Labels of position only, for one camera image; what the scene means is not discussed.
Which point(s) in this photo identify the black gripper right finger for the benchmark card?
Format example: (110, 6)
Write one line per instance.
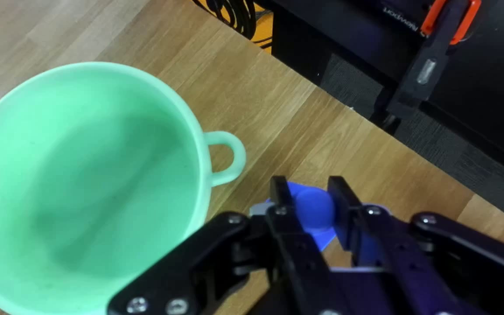
(430, 265)

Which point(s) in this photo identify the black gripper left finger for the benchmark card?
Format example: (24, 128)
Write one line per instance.
(211, 265)

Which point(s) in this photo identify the blue plastic object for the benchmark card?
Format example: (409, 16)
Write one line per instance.
(299, 214)

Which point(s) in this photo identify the green plastic pot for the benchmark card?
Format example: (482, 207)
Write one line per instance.
(104, 169)

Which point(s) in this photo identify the orange floor mat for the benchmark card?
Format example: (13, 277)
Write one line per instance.
(264, 36)

